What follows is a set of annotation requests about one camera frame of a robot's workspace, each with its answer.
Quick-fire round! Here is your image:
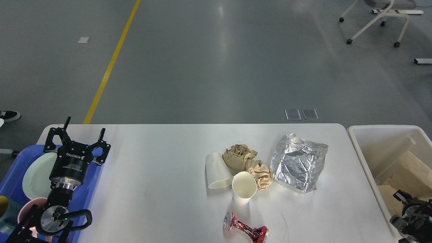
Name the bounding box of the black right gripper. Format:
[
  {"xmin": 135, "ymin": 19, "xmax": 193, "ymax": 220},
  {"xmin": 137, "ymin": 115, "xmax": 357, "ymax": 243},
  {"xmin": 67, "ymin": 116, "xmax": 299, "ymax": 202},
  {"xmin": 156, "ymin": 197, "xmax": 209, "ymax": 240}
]
[{"xmin": 390, "ymin": 190, "xmax": 432, "ymax": 243}]

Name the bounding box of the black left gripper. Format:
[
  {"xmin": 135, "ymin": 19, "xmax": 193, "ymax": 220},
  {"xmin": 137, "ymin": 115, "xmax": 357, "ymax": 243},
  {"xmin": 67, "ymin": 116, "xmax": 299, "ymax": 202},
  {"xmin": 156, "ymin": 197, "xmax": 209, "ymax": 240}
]
[{"xmin": 43, "ymin": 117, "xmax": 111, "ymax": 188}]

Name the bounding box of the brown paper bag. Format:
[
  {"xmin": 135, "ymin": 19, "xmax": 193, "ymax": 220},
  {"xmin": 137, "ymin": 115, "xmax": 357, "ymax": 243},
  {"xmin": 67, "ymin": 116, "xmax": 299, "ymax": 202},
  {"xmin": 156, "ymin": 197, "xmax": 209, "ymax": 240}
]
[{"xmin": 378, "ymin": 151, "xmax": 432, "ymax": 216}]

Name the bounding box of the light green plate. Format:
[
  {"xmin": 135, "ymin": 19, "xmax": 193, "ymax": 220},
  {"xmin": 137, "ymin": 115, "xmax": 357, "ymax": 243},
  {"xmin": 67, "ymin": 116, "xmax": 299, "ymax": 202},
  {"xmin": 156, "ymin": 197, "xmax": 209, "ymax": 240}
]
[{"xmin": 22, "ymin": 153, "xmax": 57, "ymax": 200}]

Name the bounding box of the pink mug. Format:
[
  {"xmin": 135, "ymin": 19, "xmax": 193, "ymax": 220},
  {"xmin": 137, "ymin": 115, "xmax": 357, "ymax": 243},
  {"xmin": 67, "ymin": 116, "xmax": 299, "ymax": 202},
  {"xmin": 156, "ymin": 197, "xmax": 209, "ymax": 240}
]
[{"xmin": 18, "ymin": 197, "xmax": 47, "ymax": 238}]

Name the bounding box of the dark teal mug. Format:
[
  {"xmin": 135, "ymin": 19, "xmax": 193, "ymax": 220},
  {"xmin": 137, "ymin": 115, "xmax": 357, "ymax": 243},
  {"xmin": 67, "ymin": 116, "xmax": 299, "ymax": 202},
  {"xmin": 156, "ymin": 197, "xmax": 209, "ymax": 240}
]
[{"xmin": 0, "ymin": 195, "xmax": 22, "ymax": 235}]

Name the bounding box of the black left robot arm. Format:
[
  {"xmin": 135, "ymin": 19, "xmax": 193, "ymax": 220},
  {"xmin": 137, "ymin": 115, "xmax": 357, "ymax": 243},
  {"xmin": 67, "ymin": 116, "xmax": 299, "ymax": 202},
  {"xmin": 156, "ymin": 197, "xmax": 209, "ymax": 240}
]
[{"xmin": 6, "ymin": 117, "xmax": 111, "ymax": 243}]

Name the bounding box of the beige plastic bin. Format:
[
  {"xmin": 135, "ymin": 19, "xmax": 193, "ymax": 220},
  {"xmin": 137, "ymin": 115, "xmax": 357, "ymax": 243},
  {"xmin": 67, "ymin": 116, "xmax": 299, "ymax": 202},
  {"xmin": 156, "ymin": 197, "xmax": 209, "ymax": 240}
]
[{"xmin": 347, "ymin": 125, "xmax": 432, "ymax": 242}]

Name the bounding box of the white chair base left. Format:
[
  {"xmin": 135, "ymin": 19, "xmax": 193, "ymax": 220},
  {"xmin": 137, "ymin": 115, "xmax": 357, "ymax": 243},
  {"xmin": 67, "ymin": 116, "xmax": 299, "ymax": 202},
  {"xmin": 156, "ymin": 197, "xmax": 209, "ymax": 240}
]
[{"xmin": 0, "ymin": 148, "xmax": 20, "ymax": 158}]

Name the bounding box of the blue plastic tray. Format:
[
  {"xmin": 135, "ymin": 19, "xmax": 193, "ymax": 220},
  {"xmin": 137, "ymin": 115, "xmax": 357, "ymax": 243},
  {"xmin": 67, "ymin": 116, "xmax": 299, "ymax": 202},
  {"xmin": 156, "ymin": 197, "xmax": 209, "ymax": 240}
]
[{"xmin": 1, "ymin": 145, "xmax": 99, "ymax": 243}]

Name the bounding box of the person in jeans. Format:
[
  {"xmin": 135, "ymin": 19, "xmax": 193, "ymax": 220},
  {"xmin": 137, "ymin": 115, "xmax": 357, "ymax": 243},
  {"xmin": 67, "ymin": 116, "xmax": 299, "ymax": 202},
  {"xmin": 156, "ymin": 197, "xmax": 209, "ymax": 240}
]
[{"xmin": 0, "ymin": 110, "xmax": 21, "ymax": 123}]

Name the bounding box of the aluminium foil tray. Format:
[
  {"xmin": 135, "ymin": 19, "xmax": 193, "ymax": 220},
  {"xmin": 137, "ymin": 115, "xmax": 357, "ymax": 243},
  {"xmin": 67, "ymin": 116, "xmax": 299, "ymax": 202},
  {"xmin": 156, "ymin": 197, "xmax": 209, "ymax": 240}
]
[{"xmin": 270, "ymin": 133, "xmax": 328, "ymax": 193}]

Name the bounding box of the right floor outlet cover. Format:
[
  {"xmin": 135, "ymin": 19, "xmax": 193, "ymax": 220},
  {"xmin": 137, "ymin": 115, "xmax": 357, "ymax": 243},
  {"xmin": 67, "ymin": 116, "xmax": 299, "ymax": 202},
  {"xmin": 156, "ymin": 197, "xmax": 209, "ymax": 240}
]
[{"xmin": 302, "ymin": 109, "xmax": 319, "ymax": 120}]

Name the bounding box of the floor outlet cover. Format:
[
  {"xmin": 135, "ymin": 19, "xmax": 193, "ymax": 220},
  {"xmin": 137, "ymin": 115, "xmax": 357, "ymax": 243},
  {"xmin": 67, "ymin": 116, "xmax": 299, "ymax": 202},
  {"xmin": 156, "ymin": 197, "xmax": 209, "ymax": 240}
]
[
  {"xmin": 302, "ymin": 109, "xmax": 319, "ymax": 120},
  {"xmin": 285, "ymin": 109, "xmax": 302, "ymax": 120}
]

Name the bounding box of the crushed red can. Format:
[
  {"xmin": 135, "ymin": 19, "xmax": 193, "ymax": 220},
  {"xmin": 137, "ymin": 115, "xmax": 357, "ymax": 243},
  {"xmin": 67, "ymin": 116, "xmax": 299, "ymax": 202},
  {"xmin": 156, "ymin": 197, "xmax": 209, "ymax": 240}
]
[{"xmin": 223, "ymin": 212, "xmax": 268, "ymax": 243}]

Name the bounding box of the left floor outlet cover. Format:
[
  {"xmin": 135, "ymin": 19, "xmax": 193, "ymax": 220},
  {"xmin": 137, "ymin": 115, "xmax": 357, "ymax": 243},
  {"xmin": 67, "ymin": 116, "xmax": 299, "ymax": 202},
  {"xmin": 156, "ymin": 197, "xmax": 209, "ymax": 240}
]
[{"xmin": 285, "ymin": 109, "xmax": 302, "ymax": 120}]

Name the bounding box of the tipped white paper cup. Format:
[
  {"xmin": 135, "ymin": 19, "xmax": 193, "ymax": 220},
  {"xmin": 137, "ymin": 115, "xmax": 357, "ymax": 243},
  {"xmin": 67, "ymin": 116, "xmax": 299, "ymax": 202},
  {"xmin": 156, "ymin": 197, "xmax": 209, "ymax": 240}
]
[{"xmin": 205, "ymin": 152, "xmax": 233, "ymax": 189}]

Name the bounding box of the white table foot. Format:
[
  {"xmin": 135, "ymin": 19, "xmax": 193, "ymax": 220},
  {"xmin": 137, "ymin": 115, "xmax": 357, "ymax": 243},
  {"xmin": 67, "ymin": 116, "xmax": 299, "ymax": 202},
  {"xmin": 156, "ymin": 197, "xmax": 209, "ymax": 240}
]
[{"xmin": 414, "ymin": 58, "xmax": 432, "ymax": 65}]

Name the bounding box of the upright white paper cup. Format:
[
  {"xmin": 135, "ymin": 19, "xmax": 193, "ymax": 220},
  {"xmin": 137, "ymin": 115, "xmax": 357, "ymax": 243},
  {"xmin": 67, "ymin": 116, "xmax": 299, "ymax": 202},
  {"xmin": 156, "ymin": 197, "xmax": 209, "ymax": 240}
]
[{"xmin": 232, "ymin": 171, "xmax": 257, "ymax": 206}]

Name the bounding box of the crumpled brown paper ball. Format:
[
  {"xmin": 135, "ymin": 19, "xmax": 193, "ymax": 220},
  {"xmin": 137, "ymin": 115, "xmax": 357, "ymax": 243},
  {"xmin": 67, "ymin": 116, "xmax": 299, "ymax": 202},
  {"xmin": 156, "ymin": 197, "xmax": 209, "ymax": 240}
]
[{"xmin": 222, "ymin": 144, "xmax": 258, "ymax": 171}]

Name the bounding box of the white office chair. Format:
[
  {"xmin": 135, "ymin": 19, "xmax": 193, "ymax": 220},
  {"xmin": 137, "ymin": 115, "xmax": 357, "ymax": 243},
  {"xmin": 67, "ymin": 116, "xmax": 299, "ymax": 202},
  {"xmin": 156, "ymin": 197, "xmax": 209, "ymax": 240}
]
[{"xmin": 347, "ymin": 0, "xmax": 424, "ymax": 48}]

